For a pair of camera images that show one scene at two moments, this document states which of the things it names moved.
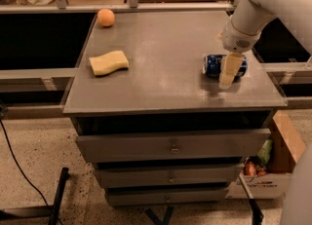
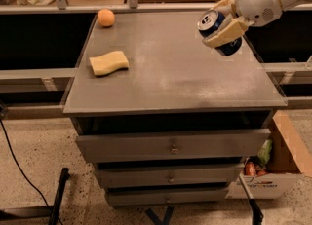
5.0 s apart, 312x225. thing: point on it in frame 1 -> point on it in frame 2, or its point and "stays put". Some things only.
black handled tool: (255, 211) stays put
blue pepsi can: (213, 63) -> (210, 22)
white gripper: (236, 41) -> (257, 4)
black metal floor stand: (40, 211) stays put
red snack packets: (252, 168) stays put
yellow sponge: (108, 62) stays put
